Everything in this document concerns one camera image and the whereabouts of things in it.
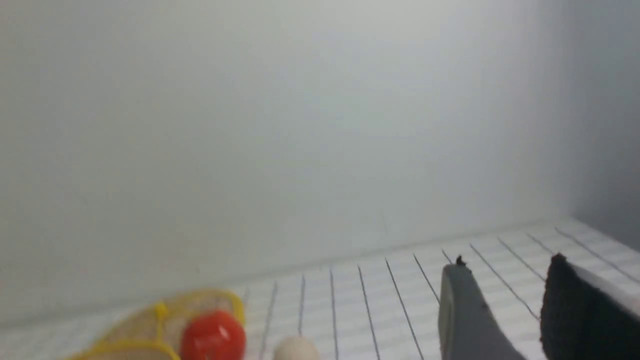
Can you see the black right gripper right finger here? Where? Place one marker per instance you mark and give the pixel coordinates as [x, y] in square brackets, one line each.
[585, 317]

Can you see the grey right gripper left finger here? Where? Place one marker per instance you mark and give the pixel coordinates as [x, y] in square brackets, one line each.
[467, 328]

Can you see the cream bun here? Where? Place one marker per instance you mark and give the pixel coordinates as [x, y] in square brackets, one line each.
[296, 348]

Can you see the woven bamboo steamer lid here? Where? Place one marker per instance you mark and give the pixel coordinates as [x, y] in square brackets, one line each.
[166, 320]

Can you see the bamboo steamer tray yellow rim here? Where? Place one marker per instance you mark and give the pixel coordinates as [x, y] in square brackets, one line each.
[127, 350]

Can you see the white grid tablecloth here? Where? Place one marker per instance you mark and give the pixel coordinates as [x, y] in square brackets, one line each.
[385, 307]

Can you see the red tomato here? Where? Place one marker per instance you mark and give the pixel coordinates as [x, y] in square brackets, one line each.
[214, 335]

